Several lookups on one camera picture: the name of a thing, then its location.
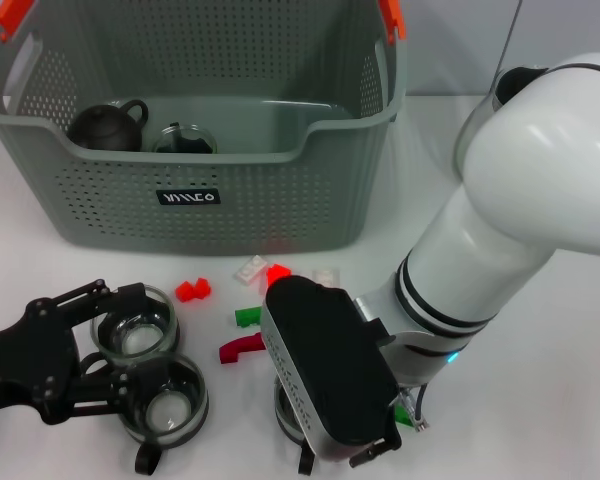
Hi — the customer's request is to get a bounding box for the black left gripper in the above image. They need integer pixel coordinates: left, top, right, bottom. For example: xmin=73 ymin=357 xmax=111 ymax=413
xmin=0 ymin=278 xmax=170 ymax=425

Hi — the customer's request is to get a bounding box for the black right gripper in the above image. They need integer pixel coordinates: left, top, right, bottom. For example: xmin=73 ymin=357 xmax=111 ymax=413
xmin=348 ymin=394 xmax=405 ymax=455

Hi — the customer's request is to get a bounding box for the black round object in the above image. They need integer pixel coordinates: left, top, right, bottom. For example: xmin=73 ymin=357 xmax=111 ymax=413
xmin=79 ymin=283 xmax=182 ymax=379

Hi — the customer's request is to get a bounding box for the glass teacup with black holder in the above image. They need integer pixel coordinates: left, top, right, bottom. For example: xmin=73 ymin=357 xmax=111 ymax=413
xmin=117 ymin=355 xmax=211 ymax=475
xmin=151 ymin=122 xmax=220 ymax=155
xmin=273 ymin=374 xmax=326 ymax=476

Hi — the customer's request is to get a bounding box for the dark red curved toy brick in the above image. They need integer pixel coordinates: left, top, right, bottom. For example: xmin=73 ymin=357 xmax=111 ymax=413
xmin=218 ymin=332 xmax=266 ymax=365

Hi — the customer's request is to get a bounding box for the grey perforated plastic storage basket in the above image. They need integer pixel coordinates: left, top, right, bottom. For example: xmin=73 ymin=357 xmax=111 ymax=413
xmin=0 ymin=0 xmax=409 ymax=257

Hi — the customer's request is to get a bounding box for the orange-red small toy brick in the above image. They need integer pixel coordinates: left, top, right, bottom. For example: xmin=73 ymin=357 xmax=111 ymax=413
xmin=174 ymin=278 xmax=212 ymax=304

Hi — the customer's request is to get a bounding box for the red sloped toy brick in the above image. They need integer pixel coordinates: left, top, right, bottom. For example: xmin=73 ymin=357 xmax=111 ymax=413
xmin=265 ymin=263 xmax=292 ymax=289

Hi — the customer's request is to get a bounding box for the dark clay teapot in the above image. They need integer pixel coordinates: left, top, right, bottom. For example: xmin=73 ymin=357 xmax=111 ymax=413
xmin=68 ymin=98 xmax=150 ymax=152

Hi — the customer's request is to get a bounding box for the orange basket handle grip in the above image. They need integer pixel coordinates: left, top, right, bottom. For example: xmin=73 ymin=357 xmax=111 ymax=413
xmin=378 ymin=0 xmax=409 ymax=46
xmin=0 ymin=0 xmax=35 ymax=40

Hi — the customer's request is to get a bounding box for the glass carafe with black handle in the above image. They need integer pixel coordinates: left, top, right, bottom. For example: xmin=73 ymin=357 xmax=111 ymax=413
xmin=453 ymin=64 xmax=551 ymax=174

